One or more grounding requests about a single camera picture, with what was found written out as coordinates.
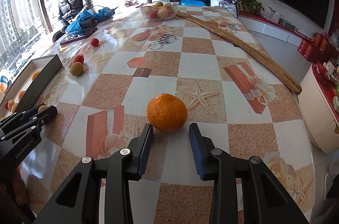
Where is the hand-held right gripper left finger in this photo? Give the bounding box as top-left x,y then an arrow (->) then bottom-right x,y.
33,123 -> 154,224

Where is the white slipper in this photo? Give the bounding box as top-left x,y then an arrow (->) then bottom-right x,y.
324,160 -> 339,202

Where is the glass bowl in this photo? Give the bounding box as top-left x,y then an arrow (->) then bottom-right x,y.
140,1 -> 179,21

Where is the black pouch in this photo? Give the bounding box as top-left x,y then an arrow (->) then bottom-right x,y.
79,18 -> 99,29

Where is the blue cloth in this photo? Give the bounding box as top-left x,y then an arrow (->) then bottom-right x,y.
66,8 -> 117,35

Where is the small white carton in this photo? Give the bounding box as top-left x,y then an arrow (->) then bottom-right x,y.
267,6 -> 282,24

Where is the large bumpy mandarin orange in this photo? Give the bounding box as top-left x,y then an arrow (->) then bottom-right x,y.
146,93 -> 188,133

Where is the long wooden board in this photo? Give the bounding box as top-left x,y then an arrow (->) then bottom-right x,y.
175,11 -> 303,96

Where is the tan round fruit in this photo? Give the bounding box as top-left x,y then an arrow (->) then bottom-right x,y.
158,5 -> 175,19

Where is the pile of snack packets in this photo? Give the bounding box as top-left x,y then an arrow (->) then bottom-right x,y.
319,57 -> 339,112

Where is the red snack tray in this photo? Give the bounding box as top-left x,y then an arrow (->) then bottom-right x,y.
311,61 -> 339,126

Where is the blue plastic box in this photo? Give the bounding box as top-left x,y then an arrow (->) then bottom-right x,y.
180,0 -> 206,6

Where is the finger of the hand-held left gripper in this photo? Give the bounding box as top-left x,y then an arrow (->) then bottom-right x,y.
0,110 -> 40,132
0,105 -> 58,150

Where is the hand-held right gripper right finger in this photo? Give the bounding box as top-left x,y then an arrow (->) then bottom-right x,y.
189,122 -> 310,224

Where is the dark shallow box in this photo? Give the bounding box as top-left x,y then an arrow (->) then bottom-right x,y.
0,54 -> 63,118

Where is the stack of red gift boxes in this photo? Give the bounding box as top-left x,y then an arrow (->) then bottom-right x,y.
298,32 -> 331,63

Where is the dark framed window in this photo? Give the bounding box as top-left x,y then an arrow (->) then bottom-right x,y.
0,0 -> 124,87

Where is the green potted plant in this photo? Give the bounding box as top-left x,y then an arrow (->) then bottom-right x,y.
236,0 -> 265,16

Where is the white low bench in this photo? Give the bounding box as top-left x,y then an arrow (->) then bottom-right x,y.
237,12 -> 308,45

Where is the white shopping bag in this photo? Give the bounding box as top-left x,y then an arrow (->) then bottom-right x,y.
210,0 -> 237,18

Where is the white round stand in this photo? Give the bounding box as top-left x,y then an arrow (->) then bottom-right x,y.
298,63 -> 339,154

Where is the dark flat box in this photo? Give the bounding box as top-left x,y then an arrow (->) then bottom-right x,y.
279,18 -> 296,32

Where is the dark red tablet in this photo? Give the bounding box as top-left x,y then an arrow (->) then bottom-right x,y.
60,27 -> 97,45

